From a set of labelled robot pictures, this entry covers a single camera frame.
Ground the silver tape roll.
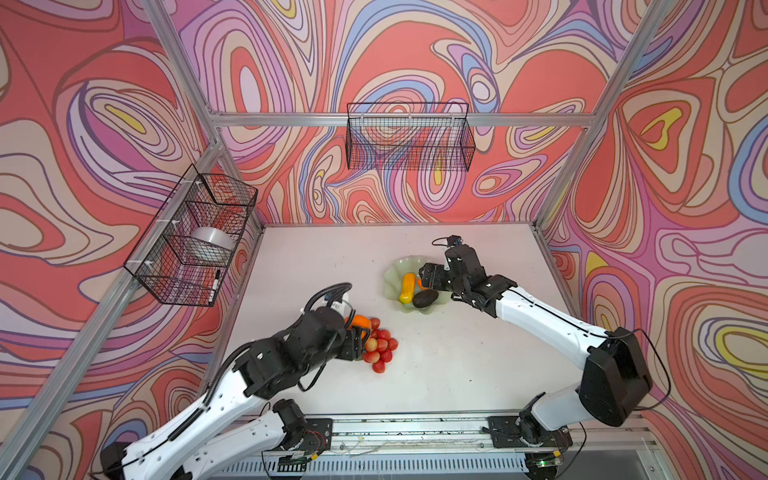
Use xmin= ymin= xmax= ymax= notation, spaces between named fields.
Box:
xmin=187 ymin=227 xmax=235 ymax=266

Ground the black wire basket back wall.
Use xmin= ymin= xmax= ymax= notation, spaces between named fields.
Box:
xmin=345 ymin=100 xmax=476 ymax=172

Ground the green scalloped fruit bowl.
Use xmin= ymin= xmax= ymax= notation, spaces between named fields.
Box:
xmin=382 ymin=256 xmax=451 ymax=315

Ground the black wire basket left wall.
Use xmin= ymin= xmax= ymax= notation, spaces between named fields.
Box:
xmin=124 ymin=166 xmax=258 ymax=307

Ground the green circuit board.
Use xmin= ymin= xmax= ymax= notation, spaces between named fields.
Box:
xmin=276 ymin=456 xmax=312 ymax=474

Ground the white vent grille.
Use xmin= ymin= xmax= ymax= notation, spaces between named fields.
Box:
xmin=214 ymin=453 xmax=529 ymax=479

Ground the red grape bunch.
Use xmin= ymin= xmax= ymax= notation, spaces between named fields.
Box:
xmin=361 ymin=317 xmax=399 ymax=374

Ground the dark avocado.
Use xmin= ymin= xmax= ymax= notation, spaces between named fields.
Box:
xmin=411 ymin=289 xmax=439 ymax=309

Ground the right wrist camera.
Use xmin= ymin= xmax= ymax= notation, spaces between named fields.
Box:
xmin=446 ymin=235 xmax=463 ymax=248

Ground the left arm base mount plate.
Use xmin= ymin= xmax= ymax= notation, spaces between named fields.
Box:
xmin=273 ymin=417 xmax=333 ymax=456

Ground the yellow orange squash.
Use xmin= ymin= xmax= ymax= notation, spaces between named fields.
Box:
xmin=398 ymin=272 xmax=417 ymax=305

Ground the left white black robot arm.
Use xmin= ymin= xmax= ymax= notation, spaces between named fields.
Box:
xmin=90 ymin=282 xmax=370 ymax=479

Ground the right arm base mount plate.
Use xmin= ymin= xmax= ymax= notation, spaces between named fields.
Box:
xmin=481 ymin=415 xmax=573 ymax=450

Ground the black wire basket wall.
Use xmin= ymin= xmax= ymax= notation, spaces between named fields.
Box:
xmin=345 ymin=100 xmax=476 ymax=172
xmin=124 ymin=166 xmax=258 ymax=307

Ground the orange bell pepper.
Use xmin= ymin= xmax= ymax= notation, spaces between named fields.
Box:
xmin=349 ymin=314 xmax=372 ymax=330

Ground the aluminium front rail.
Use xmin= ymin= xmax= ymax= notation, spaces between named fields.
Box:
xmin=239 ymin=410 xmax=649 ymax=454

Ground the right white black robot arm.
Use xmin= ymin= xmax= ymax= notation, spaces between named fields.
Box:
xmin=418 ymin=235 xmax=653 ymax=446

